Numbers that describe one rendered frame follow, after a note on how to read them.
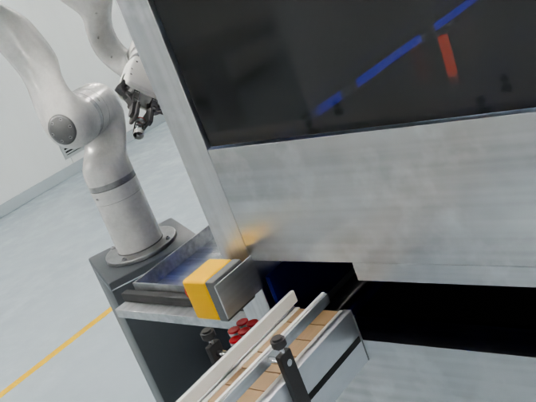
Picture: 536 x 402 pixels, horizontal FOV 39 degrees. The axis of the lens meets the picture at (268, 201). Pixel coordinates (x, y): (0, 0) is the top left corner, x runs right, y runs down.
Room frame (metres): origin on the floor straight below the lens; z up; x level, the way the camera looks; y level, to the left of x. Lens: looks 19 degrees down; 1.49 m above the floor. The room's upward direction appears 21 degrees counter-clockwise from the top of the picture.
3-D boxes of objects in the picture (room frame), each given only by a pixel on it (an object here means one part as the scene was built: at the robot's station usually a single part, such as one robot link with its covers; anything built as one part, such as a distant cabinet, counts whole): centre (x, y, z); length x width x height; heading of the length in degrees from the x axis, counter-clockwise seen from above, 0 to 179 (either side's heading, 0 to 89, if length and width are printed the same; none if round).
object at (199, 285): (1.12, 0.12, 1.00); 0.08 x 0.07 x 0.07; 45
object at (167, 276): (1.46, 0.11, 0.90); 0.34 x 0.26 x 0.04; 45
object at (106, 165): (1.87, 0.33, 1.16); 0.19 x 0.12 x 0.24; 158
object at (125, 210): (1.84, 0.34, 0.95); 0.19 x 0.19 x 0.18
